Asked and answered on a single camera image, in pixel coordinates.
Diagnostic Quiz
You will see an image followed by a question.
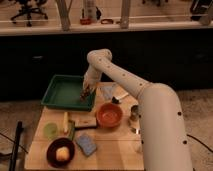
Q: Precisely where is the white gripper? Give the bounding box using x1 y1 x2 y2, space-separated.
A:
83 68 101 92

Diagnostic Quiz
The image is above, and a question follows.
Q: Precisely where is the dark grape bunch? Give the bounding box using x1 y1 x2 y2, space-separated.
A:
80 90 90 100

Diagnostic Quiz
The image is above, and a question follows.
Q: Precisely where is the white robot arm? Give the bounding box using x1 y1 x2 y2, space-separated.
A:
83 49 193 171

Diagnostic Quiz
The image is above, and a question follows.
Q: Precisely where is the green plastic tray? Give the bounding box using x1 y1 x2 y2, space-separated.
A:
41 75 95 111

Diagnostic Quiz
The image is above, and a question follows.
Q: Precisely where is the light blue cloth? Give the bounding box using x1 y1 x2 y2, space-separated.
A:
100 84 116 101

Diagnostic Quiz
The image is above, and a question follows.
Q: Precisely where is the orange bowl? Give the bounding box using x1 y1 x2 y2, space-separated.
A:
96 103 123 128

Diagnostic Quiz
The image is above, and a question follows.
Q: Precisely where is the brown wooden block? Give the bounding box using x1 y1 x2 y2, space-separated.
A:
75 117 97 130

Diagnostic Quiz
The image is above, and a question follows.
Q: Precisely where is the green rectangular block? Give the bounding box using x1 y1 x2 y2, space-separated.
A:
68 121 75 140

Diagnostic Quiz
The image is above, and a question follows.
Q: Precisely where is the red round object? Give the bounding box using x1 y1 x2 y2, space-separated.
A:
80 18 92 25

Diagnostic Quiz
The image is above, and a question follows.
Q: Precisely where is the metal cup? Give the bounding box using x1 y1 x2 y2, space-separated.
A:
130 105 139 121

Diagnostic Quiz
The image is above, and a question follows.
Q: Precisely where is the blue sponge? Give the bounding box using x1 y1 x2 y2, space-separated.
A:
76 133 97 157

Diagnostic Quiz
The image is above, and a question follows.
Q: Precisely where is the yellow round fruit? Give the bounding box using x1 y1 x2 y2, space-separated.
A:
56 147 70 162

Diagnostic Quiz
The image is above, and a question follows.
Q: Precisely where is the black pole stand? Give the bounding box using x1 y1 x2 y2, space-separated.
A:
9 121 23 171

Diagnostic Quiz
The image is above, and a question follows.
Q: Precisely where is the black office chair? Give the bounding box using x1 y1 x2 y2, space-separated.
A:
10 0 48 27

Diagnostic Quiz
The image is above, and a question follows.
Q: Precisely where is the white handled brush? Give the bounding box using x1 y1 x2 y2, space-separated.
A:
111 93 129 104

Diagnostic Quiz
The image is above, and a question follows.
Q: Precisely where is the black floor cable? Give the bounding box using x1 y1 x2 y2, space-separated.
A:
186 133 213 154

